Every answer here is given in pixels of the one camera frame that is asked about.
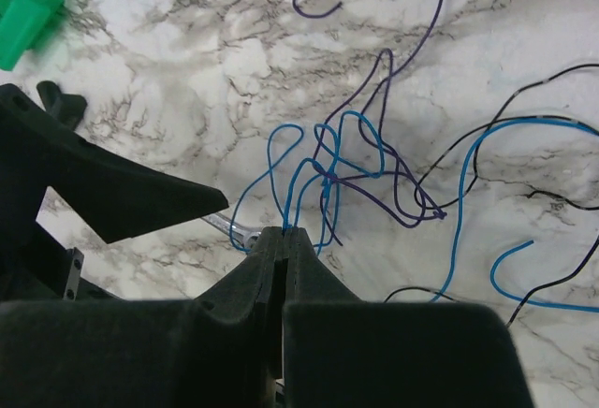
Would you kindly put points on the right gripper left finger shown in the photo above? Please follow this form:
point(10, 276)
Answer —
point(222, 349)

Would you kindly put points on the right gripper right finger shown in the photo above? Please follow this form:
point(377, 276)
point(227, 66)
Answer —
point(340, 351)

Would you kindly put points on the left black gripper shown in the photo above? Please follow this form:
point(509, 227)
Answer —
point(117, 198)

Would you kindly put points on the green plastic bin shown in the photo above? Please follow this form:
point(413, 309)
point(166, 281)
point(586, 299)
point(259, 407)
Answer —
point(23, 24)

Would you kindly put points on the black T-shaped tool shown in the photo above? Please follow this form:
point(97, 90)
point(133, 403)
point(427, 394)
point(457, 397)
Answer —
point(67, 109)

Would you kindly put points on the small open-end wrench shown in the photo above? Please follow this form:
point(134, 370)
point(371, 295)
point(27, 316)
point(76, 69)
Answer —
point(242, 238)

